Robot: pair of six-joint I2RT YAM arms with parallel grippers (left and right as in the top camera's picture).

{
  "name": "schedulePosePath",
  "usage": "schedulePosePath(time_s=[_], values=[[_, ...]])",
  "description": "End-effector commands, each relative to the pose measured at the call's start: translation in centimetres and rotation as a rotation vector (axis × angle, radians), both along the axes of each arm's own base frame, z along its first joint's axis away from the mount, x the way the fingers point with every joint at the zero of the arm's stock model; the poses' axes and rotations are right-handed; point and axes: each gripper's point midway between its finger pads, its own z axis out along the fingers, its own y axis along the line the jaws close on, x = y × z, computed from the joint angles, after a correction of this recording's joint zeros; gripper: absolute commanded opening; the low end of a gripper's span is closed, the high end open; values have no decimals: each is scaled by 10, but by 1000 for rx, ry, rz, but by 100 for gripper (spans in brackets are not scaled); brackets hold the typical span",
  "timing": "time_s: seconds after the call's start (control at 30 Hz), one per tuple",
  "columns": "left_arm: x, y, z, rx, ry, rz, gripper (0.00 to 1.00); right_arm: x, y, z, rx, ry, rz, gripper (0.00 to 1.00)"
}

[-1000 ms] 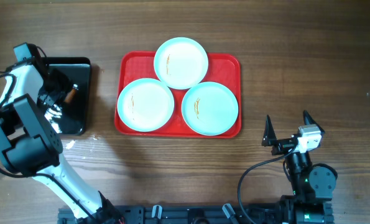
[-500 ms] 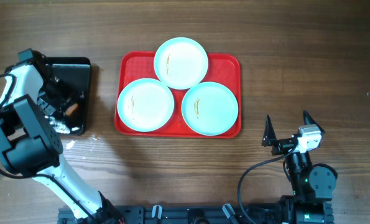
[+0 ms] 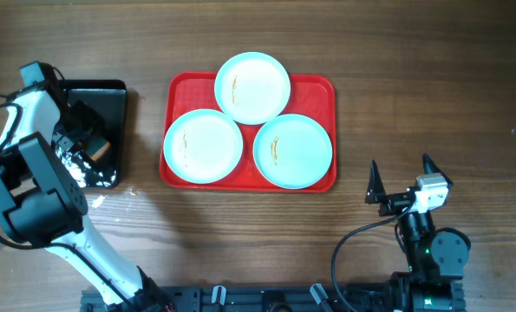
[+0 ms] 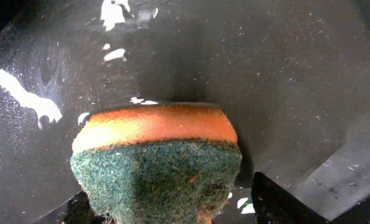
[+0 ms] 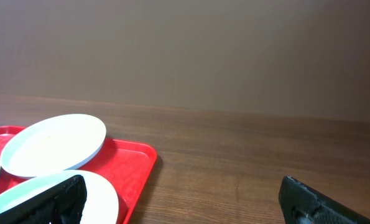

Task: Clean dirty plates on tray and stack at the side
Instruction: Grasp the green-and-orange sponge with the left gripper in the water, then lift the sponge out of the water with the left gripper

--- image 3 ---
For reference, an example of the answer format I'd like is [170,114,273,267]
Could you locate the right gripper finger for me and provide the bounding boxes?
[364,159,387,205]
[422,153,454,187]

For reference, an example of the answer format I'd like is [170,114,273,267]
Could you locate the green and orange sponge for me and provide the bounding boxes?
[83,137,111,162]

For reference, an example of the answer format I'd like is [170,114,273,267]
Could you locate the light blue plate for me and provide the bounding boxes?
[252,114,334,190]
[162,109,244,185]
[213,52,291,125]

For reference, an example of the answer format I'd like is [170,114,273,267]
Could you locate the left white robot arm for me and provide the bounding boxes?
[0,79,174,311]

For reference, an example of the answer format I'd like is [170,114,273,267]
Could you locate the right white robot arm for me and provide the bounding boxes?
[363,153,471,312]

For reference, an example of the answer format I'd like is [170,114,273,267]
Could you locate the black rectangular water tray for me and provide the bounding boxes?
[51,80,128,188]

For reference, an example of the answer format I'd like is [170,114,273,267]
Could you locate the red plastic serving tray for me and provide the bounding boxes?
[159,71,336,192]

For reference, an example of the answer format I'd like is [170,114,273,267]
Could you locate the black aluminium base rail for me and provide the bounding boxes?
[80,283,466,312]

